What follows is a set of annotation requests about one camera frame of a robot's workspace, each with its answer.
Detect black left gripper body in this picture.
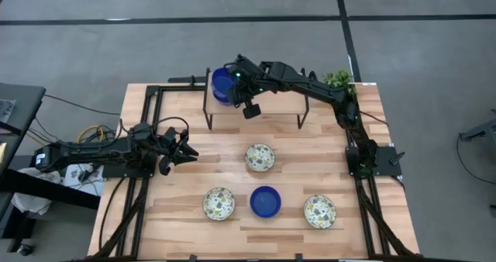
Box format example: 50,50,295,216
159,126,189,164

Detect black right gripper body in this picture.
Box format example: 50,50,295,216
228,53,269,108

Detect white patterned mini bowl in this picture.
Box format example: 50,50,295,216
244,143,277,173
202,187,236,222
303,194,337,230

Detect wooden shelf riser black legs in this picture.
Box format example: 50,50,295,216
202,67,311,131

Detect small green potted plant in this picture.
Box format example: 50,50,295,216
323,69,358,100

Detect white printed paper sheet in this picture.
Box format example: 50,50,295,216
64,163,105,196

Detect black desk crossbar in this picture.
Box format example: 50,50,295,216
0,167,101,209

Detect white crumpled cloth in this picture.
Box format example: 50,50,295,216
10,167,65,216

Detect grey sheet on desk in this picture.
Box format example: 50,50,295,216
0,98,17,123

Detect grey tripod stand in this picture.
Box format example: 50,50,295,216
459,109,496,143

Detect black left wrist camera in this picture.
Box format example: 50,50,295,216
158,156,173,177

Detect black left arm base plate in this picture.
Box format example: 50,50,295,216
102,149,158,179

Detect black metal table frame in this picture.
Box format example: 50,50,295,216
88,81,419,262

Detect yellow cable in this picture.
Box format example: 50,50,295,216
76,125,105,143

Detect long black floor cable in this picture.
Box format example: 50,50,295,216
43,94,129,127

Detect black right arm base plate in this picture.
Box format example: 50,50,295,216
346,145,403,178

